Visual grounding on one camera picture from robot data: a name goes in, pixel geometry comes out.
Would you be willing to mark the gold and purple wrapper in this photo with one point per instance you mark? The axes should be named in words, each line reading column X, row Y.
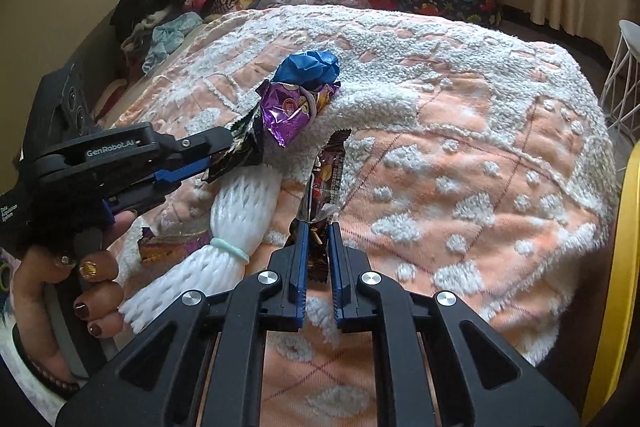
column 170, row 249

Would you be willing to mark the large white foam net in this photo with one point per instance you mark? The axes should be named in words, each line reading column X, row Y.
column 240, row 212

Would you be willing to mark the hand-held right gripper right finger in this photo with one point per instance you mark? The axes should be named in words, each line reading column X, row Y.
column 337, row 272

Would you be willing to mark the peach and white fleece blanket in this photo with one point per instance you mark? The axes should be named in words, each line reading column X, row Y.
column 450, row 132

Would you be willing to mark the person's left hand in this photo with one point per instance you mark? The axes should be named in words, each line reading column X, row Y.
column 100, row 302

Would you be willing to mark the light blue cloth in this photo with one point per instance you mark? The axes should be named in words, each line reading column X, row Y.
column 170, row 32

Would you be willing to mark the dark brown snack wrapper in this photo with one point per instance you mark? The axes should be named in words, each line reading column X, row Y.
column 325, row 187

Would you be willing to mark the blue crumpled wrapper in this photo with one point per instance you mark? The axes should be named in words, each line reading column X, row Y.
column 307, row 67

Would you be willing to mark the black snack wrapper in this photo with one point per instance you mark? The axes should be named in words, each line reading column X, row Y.
column 240, row 152

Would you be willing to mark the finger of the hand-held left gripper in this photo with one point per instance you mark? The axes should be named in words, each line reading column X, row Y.
column 180, row 174
column 205, row 142

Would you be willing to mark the purple snack wrapper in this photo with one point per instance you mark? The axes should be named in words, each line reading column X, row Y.
column 285, row 112

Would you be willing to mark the white round stool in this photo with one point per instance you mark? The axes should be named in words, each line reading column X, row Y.
column 627, row 37

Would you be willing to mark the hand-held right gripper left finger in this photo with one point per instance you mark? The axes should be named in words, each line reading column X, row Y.
column 300, row 267

